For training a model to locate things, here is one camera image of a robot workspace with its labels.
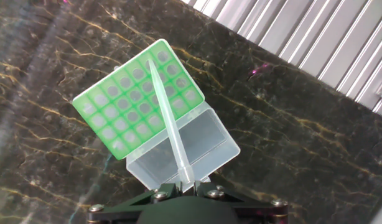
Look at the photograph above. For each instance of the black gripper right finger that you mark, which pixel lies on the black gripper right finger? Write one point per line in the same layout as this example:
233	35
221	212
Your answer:
259	214

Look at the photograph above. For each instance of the green pipette tip holder box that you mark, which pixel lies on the green pipette tip holder box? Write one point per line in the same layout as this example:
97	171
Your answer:
116	102

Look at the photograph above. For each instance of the large translucent pipette tip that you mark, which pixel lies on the large translucent pipette tip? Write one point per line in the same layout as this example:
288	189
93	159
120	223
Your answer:
169	121

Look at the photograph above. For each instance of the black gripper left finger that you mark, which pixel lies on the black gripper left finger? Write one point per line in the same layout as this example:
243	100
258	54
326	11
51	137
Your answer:
116	214

